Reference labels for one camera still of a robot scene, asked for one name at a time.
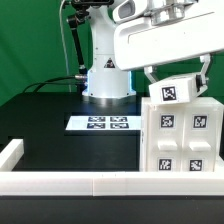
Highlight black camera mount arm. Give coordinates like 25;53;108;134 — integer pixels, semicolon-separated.
65;0;114;81

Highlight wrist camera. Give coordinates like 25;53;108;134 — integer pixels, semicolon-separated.
113;0;148;23

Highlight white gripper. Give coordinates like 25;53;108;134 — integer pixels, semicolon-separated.
114;11;224;92

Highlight white U-shaped obstacle fence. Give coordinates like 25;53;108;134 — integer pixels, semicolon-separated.
0;139;224;196

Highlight small white cabinet top block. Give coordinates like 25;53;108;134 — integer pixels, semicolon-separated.
149;73;207;105

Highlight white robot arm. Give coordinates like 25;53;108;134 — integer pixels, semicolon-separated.
68;0;224;104

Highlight white base tag plate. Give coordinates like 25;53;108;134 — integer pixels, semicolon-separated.
66;115;141;131

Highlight white cabinet body box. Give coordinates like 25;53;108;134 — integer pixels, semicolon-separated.
139;97;224;172

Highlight grey hanging cable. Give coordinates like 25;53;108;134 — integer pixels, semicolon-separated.
58;0;73;94

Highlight black cables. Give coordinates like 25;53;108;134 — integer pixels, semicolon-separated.
22;75;88;94

